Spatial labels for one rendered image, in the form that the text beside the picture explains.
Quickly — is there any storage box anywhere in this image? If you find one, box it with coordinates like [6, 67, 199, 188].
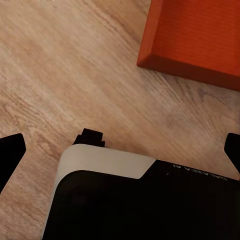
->
[136, 0, 240, 92]

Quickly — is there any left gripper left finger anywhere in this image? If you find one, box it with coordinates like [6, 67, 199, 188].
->
[0, 133, 26, 193]

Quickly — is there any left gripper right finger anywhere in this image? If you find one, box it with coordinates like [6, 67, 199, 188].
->
[224, 133, 240, 173]

